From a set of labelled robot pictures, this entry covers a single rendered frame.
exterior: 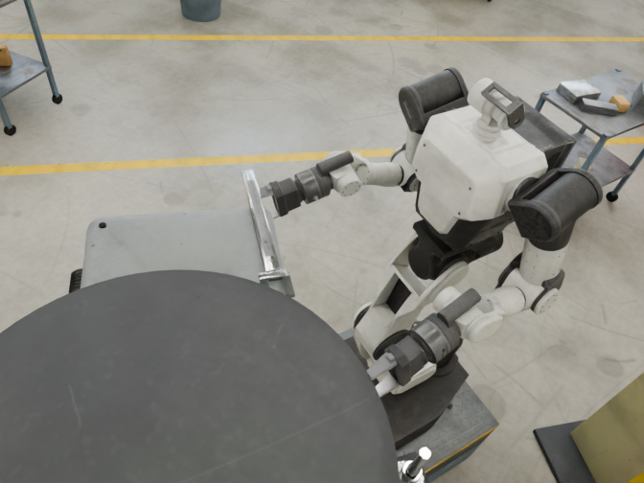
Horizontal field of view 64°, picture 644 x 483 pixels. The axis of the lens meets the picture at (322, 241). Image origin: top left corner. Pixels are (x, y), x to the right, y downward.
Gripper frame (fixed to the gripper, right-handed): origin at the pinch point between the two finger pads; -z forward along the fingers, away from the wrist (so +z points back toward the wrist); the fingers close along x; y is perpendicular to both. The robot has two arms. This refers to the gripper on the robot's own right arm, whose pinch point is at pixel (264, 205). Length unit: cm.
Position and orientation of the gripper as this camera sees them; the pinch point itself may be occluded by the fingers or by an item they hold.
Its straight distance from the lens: 139.0
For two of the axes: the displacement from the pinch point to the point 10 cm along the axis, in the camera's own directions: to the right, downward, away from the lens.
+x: -0.7, -5.0, -8.6
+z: 9.0, -4.0, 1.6
